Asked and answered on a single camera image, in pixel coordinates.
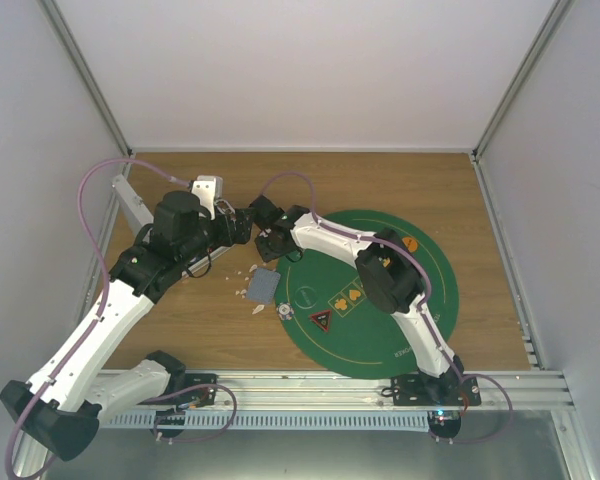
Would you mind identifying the clear round dealer button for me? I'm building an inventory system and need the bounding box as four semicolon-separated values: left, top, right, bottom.
294;286;319;310

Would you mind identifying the black red triangular all-in button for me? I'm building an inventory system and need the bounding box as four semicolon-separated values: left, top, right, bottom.
309;309;332;333

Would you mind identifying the orange big blind button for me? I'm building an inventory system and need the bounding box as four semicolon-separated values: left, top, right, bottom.
402;236;419;253

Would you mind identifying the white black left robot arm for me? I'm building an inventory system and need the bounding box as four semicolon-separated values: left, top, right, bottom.
0;191;255;461

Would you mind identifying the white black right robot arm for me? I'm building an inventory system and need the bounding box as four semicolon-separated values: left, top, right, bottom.
249;195;463;405

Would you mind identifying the blue playing card deck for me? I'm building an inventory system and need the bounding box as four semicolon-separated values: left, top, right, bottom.
245;268;281;305

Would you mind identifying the silver aluminium poker case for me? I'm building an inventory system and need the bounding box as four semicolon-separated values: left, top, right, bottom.
112;175;236;277

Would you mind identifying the round green poker mat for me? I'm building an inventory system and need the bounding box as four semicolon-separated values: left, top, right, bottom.
274;209;461;380

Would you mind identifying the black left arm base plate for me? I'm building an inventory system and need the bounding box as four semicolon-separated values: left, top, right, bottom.
141;372;218;405

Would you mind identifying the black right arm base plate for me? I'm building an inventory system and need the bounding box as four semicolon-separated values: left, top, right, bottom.
381;374;482;407

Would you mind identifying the grey slotted cable duct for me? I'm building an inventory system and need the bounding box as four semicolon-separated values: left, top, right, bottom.
99;409;431;431

